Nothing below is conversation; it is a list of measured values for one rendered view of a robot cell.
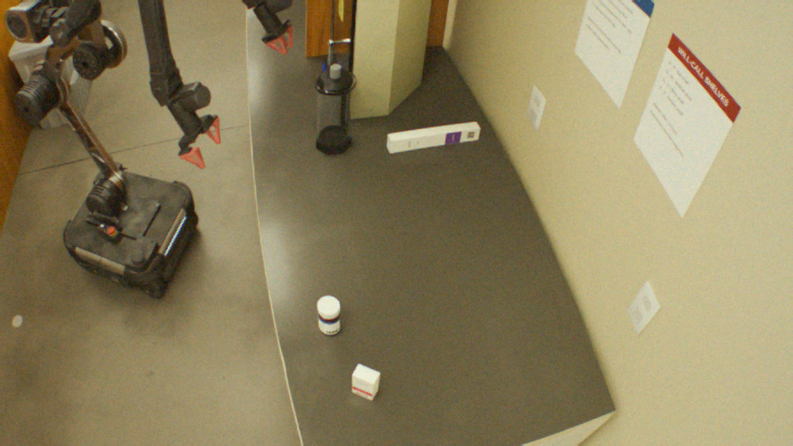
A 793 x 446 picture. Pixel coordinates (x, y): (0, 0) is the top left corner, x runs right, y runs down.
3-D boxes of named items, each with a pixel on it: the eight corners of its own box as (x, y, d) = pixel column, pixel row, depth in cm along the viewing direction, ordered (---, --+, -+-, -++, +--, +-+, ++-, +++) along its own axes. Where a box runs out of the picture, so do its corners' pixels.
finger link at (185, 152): (219, 153, 142) (203, 126, 136) (208, 172, 138) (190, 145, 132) (203, 157, 145) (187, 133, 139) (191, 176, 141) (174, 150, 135)
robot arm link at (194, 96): (167, 72, 130) (150, 91, 125) (196, 57, 125) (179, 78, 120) (188, 104, 138) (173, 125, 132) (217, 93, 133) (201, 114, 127)
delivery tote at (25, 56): (93, 34, 313) (84, -4, 288) (74, 83, 276) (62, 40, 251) (44, 48, 304) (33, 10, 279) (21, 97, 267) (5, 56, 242)
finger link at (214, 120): (231, 135, 147) (215, 110, 141) (219, 153, 142) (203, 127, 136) (214, 141, 150) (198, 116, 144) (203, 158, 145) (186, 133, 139)
